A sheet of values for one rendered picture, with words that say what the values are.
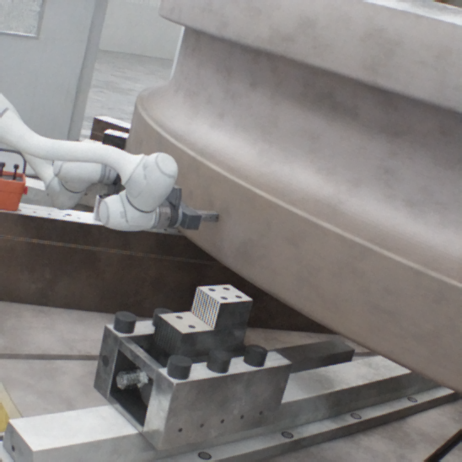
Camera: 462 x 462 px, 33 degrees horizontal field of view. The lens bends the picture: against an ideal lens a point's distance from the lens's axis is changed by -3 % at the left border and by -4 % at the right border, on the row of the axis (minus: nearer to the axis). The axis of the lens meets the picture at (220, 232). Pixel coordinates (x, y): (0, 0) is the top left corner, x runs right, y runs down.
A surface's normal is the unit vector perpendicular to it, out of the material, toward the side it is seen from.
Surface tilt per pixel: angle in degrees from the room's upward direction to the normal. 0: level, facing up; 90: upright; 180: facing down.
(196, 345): 90
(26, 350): 0
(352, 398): 71
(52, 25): 90
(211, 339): 90
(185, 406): 90
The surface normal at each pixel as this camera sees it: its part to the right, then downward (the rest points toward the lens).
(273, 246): -0.76, 0.01
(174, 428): 0.62, 0.36
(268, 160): -0.54, -0.54
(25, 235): 0.28, 0.33
